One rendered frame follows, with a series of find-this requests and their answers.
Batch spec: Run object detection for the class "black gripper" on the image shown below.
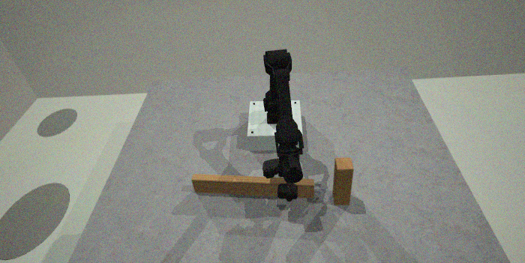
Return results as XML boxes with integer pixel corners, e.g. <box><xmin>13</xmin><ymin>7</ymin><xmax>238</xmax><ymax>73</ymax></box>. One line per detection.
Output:
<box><xmin>277</xmin><ymin>162</ymin><xmax>298</xmax><ymax>202</ymax></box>

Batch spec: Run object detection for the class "wooden side rail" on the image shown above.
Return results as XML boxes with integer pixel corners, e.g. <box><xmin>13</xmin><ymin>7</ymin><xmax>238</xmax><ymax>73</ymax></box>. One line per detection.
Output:
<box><xmin>191</xmin><ymin>174</ymin><xmax>321</xmax><ymax>199</ymax></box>

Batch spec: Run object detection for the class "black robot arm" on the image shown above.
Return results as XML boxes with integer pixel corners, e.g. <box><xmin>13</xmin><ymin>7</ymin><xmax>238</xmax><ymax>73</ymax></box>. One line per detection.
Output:
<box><xmin>262</xmin><ymin>49</ymin><xmax>304</xmax><ymax>184</ymax></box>

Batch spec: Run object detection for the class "wooden post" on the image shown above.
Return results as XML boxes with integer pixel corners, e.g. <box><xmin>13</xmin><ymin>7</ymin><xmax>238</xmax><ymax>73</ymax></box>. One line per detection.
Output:
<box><xmin>332</xmin><ymin>157</ymin><xmax>354</xmax><ymax>205</ymax></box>

